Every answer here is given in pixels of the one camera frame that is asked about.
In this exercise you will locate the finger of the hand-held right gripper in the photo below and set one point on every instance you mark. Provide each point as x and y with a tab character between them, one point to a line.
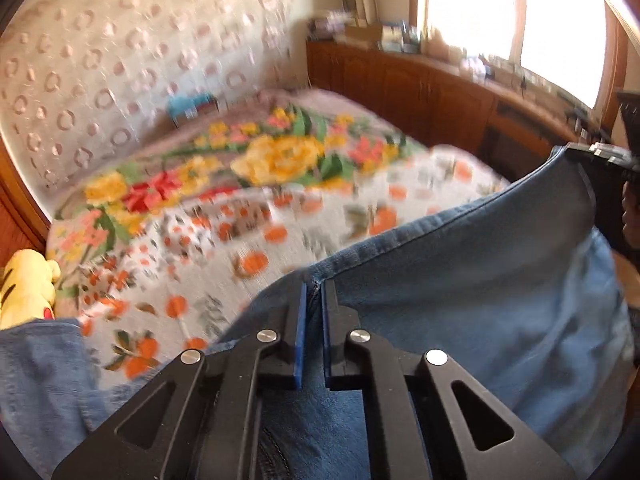
607	152

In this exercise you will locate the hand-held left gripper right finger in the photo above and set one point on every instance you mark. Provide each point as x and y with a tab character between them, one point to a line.
327	335

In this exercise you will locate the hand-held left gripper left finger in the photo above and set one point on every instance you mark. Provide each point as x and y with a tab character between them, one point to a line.
301	335

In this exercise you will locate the light blue jeans pants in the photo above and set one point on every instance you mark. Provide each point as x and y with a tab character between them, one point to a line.
450	285

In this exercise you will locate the faded blue jeans pants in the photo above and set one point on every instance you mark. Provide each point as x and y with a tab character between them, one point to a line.
40	385

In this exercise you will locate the person's right hand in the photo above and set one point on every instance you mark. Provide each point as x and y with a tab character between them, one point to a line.
631	215

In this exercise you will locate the orange fruit print bed sheet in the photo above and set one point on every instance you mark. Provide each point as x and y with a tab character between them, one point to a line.
325	240

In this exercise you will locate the floral blanket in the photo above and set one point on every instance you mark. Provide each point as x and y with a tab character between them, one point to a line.
280	155

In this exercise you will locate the long wooden cabinet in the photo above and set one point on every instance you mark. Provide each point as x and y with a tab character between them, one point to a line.
400	90

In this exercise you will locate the cardboard box with blue cloth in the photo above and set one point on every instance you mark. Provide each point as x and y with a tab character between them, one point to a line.
187	107

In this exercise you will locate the open flat cardboard box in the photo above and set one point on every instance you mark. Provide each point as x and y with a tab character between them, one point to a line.
360	32

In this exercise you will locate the yellow plush toy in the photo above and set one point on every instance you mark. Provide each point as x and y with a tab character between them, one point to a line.
25	285

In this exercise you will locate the wooden slatted wardrobe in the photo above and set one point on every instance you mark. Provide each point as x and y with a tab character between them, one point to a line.
15	220

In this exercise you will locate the stack of papers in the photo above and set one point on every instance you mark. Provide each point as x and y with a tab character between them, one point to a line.
325	25

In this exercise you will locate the circle pattern sheer curtain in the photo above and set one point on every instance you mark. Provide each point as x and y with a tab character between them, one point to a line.
125	60

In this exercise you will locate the window with wooden frame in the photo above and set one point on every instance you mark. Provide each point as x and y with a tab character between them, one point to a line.
475	10

